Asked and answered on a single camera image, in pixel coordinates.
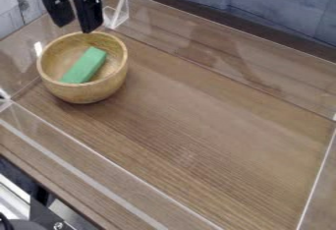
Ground green rectangular block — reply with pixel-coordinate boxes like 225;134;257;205
59;47;107;84

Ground wooden bowl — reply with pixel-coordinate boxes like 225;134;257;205
38;31;129;104

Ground black metal bracket with screw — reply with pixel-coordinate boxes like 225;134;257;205
30;198;77;230

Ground clear acrylic corner bracket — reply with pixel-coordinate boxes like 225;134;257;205
103;0;129;29

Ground black cable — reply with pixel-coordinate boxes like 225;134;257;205
0;212;15;230

